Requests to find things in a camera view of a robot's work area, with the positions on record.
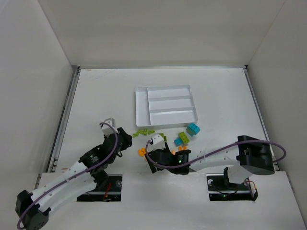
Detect teal duplo brick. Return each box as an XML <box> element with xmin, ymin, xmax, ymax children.
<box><xmin>174</xmin><ymin>138</ymin><xmax>184</xmax><ymax>147</ymax></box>

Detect orange lego pieces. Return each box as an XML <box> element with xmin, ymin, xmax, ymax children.
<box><xmin>138</xmin><ymin>146</ymin><xmax>187</xmax><ymax>157</ymax></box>

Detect green duplo brick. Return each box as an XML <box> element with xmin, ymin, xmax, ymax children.
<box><xmin>178</xmin><ymin>132</ymin><xmax>189</xmax><ymax>145</ymax></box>

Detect teal and green duplo stack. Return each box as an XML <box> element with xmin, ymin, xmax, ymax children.
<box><xmin>186</xmin><ymin>123</ymin><xmax>201</xmax><ymax>137</ymax></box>

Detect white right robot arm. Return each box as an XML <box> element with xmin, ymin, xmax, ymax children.
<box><xmin>145</xmin><ymin>135</ymin><xmax>275</xmax><ymax>190</ymax></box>

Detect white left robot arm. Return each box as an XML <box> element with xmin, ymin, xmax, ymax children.
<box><xmin>15</xmin><ymin>127</ymin><xmax>132</xmax><ymax>230</ymax></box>

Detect green duplo stack blue stripe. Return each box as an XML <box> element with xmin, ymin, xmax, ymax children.
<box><xmin>159</xmin><ymin>133</ymin><xmax>167</xmax><ymax>142</ymax></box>

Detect small green lego pieces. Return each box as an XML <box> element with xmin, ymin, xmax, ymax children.
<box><xmin>132</xmin><ymin>128</ymin><xmax>155</xmax><ymax>138</ymax></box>

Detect white divided tray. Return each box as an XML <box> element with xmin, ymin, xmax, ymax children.
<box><xmin>135</xmin><ymin>84</ymin><xmax>198</xmax><ymax>127</ymax></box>

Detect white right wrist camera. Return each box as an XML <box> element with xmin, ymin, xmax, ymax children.
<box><xmin>147</xmin><ymin>134</ymin><xmax>165</xmax><ymax>152</ymax></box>

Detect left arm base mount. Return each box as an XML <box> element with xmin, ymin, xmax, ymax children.
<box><xmin>77</xmin><ymin>174</ymin><xmax>123</xmax><ymax>202</ymax></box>

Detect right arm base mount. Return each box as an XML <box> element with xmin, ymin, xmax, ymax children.
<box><xmin>206</xmin><ymin>174</ymin><xmax>259</xmax><ymax>201</ymax></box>

